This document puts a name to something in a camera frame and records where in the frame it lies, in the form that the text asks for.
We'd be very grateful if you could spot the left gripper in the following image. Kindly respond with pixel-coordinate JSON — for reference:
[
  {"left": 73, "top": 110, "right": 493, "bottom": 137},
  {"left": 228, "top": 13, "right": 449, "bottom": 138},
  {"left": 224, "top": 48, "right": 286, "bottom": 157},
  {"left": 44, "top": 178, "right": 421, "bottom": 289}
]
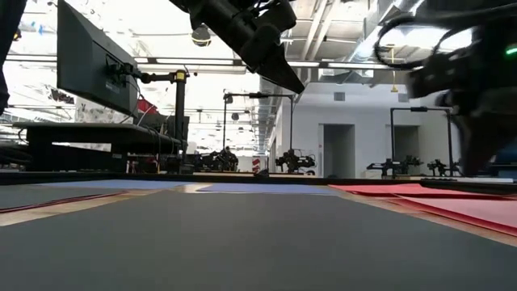
[{"left": 189, "top": 0, "right": 306, "bottom": 95}]

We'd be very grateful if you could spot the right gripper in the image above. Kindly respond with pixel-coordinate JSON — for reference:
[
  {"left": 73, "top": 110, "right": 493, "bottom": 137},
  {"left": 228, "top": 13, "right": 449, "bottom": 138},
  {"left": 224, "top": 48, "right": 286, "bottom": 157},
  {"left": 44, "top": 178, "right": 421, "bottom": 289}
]
[{"left": 452, "top": 68, "right": 517, "bottom": 177}]

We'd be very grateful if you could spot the red paper sheet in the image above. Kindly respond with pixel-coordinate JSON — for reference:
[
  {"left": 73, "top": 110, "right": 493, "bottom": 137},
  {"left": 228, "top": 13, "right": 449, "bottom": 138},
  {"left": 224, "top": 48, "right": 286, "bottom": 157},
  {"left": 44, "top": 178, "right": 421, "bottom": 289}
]
[
  {"left": 0, "top": 192, "right": 127, "bottom": 214},
  {"left": 328, "top": 183, "right": 502, "bottom": 200}
]

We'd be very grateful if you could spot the long ceiling light bar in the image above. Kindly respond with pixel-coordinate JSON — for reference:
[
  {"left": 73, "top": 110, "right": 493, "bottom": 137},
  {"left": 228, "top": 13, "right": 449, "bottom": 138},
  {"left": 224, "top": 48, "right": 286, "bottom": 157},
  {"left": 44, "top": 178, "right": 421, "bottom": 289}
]
[{"left": 132, "top": 57, "right": 425, "bottom": 74}]

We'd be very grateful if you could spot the dark doorway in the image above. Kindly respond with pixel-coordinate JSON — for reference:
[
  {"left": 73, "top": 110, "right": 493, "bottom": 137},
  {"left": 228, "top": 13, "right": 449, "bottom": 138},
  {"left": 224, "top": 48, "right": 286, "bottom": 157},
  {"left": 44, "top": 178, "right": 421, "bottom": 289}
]
[{"left": 322, "top": 123, "right": 357, "bottom": 179}]

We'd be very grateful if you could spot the black pole with yellow label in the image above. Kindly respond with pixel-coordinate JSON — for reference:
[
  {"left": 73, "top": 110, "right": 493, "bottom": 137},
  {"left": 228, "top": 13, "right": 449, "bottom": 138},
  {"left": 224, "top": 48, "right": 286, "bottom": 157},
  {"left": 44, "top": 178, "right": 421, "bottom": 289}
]
[{"left": 132, "top": 69, "right": 189, "bottom": 173}]

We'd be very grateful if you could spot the red box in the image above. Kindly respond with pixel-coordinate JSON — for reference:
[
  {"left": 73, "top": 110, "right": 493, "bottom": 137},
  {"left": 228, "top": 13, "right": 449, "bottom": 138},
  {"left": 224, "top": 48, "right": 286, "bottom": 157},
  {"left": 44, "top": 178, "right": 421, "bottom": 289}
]
[{"left": 136, "top": 98, "right": 159, "bottom": 117}]

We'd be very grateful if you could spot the black camera stand frame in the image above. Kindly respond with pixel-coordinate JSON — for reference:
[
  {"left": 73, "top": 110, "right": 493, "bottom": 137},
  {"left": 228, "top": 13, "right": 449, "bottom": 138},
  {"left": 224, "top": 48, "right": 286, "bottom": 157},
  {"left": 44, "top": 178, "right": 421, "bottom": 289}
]
[
  {"left": 389, "top": 105, "right": 454, "bottom": 178},
  {"left": 222, "top": 91, "right": 295, "bottom": 163}
]

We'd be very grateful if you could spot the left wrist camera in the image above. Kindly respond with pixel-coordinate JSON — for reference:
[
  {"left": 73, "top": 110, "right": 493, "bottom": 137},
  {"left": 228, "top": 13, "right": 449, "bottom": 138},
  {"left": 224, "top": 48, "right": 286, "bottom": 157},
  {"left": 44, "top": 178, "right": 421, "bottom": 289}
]
[{"left": 258, "top": 0, "right": 298, "bottom": 34}]

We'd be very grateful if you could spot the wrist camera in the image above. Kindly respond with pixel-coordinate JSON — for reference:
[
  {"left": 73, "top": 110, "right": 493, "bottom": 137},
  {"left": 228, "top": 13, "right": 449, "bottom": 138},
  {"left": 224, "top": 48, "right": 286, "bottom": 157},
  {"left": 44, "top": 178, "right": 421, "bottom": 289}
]
[
  {"left": 258, "top": 0, "right": 298, "bottom": 34},
  {"left": 406, "top": 52, "right": 465, "bottom": 100}
]

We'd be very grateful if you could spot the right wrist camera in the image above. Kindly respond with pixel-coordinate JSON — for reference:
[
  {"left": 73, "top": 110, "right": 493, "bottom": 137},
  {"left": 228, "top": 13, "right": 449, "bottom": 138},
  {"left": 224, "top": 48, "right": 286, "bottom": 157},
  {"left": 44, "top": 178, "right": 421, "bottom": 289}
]
[{"left": 406, "top": 52, "right": 465, "bottom": 100}]

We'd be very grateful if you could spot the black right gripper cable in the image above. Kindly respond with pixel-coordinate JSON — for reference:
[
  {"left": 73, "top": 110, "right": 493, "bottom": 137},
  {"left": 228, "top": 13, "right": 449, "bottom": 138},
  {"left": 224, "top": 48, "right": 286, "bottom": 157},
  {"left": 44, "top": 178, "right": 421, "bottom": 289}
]
[{"left": 372, "top": 14, "right": 484, "bottom": 70}]

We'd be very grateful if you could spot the yellow hanging cord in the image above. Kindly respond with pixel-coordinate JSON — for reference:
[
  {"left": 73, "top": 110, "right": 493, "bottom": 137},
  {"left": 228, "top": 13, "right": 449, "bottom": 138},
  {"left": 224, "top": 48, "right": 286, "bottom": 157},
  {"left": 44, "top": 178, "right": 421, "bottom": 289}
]
[{"left": 389, "top": 43, "right": 400, "bottom": 95}]

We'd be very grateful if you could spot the desk with black frame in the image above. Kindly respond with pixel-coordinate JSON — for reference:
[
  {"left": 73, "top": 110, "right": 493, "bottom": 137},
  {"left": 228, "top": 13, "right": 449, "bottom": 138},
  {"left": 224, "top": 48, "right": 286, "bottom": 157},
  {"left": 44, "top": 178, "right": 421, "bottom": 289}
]
[{"left": 0, "top": 120, "right": 191, "bottom": 175}]

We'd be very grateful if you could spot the black aluminium table frame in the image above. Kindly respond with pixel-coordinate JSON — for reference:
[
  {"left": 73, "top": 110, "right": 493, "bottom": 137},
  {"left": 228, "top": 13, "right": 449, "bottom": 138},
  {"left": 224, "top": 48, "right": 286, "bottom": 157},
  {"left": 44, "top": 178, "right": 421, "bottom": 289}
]
[{"left": 0, "top": 170, "right": 517, "bottom": 196}]

